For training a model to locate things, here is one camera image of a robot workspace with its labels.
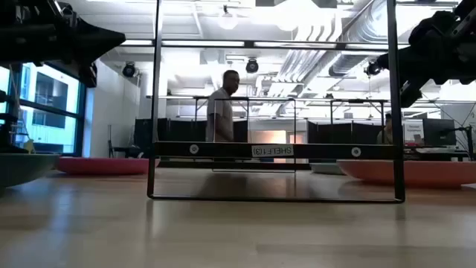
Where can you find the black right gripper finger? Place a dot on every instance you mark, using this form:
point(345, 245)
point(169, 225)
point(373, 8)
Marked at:
point(411, 93)
point(405, 61)

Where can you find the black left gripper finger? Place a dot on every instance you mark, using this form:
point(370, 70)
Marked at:
point(89, 74)
point(96, 39)

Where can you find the salmon pink plastic plate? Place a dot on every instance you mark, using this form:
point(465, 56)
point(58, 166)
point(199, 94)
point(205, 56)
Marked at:
point(427, 173)

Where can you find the magenta plastic plate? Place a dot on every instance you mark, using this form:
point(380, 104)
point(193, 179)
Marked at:
point(104, 166)

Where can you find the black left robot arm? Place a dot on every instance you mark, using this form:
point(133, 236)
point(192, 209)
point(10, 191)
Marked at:
point(5, 137)

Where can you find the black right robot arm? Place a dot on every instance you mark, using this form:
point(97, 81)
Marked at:
point(469, 5)

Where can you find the black ceiling spotlight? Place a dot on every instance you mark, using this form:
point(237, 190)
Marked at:
point(128, 70)
point(252, 66)
point(372, 69)

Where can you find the white printed sign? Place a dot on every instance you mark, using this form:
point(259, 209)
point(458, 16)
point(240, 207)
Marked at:
point(413, 130)

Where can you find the large glass window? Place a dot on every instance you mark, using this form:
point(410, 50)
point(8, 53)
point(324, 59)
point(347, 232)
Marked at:
point(56, 93)

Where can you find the seated person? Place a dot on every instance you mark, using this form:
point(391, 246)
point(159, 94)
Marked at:
point(386, 134)

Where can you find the black computer monitor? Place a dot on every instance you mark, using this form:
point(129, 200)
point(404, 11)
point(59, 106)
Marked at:
point(439, 132)

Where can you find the black desk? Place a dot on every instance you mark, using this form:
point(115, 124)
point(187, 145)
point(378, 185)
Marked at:
point(439, 155)

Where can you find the black equipment stand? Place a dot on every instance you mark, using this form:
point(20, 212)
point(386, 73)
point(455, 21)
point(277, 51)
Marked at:
point(470, 145)

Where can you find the black partition screen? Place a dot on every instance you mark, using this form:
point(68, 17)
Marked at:
point(175, 130)
point(342, 133)

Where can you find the white pendant lamp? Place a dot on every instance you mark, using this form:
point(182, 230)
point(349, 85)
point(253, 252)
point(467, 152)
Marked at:
point(227, 20)

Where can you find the standing person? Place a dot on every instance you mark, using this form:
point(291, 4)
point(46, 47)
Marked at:
point(221, 111)

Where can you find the silver ventilation duct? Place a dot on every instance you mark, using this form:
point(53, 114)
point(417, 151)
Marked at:
point(368, 26)

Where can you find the black background rig frame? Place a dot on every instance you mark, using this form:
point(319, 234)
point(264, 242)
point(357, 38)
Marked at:
point(357, 100)
point(260, 98)

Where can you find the black metal frame shelf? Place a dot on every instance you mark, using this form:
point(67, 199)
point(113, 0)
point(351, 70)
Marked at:
point(223, 149)

